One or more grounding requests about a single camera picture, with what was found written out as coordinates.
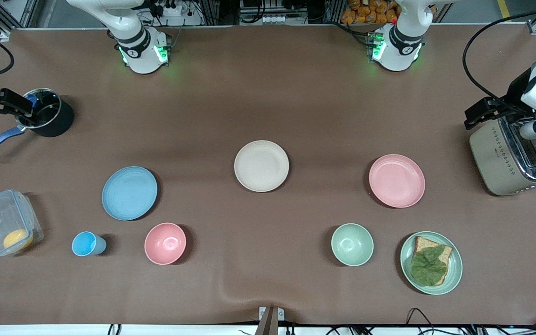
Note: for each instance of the white power strip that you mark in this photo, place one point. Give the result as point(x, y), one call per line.
point(171, 9)

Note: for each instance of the green lettuce leaf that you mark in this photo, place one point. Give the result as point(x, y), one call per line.
point(428, 267)

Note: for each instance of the blue plate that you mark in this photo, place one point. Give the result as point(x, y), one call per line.
point(130, 192)

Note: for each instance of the green plate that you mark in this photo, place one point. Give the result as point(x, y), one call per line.
point(454, 270)

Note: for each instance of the orange packaged bread bag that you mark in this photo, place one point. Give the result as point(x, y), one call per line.
point(370, 11)

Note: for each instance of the light blue plastic cup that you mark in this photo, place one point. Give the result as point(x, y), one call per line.
point(86, 244)

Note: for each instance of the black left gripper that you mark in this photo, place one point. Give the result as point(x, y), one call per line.
point(512, 96)

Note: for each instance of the clear plastic lidded container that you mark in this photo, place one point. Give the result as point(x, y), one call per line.
point(0, 218)

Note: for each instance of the pink plate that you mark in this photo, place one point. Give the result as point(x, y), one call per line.
point(397, 180)

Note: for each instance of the brown table mat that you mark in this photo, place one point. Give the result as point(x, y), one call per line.
point(268, 93)

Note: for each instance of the yellow round food piece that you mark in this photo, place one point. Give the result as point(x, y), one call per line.
point(17, 238)

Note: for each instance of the green bowl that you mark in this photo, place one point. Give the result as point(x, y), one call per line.
point(352, 244)

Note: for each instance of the pink bowl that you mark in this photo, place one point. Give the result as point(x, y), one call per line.
point(165, 243)

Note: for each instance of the brown bread slice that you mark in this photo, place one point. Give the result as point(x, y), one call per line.
point(444, 255)

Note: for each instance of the beige plate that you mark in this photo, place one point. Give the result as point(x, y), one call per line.
point(261, 166)

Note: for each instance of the beige and chrome toaster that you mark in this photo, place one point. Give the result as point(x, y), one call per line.
point(493, 158)

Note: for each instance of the grey power strip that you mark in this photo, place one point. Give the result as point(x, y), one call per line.
point(272, 19)

